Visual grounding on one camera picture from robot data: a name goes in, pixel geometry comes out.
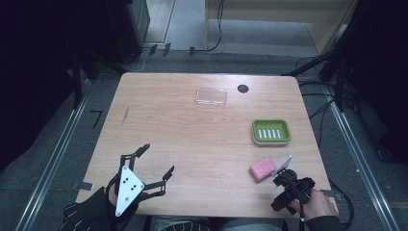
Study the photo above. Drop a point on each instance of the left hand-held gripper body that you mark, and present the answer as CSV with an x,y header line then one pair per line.
x,y
128,187

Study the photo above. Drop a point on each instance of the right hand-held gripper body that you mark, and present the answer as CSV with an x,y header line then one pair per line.
x,y
292,187

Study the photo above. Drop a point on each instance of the pink soap bar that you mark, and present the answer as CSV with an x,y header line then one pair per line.
x,y
262,169

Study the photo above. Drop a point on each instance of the green soap dish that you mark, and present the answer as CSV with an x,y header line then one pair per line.
x,y
271,132

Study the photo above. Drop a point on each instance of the person's left hand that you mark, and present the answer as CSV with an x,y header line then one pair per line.
x,y
111,196

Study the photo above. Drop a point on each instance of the person's right hand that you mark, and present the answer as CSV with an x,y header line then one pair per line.
x,y
319,203

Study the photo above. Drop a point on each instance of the black tape corner mark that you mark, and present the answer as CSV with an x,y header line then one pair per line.
x,y
96,117

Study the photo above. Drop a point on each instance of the black stand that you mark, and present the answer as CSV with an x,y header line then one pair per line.
x,y
77,80
324,67

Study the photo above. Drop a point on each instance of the clear plastic lid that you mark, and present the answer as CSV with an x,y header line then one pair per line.
x,y
211,97

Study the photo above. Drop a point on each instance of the black table grommet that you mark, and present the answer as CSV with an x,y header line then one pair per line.
x,y
242,88

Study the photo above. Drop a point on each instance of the black cabinet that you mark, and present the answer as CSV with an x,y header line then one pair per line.
x,y
126,27

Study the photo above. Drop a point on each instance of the light wooden shelf unit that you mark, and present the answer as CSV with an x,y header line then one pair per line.
x,y
275,19

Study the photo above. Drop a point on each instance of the metal floor rail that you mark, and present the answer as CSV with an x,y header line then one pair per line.
x,y
364,163
53,160

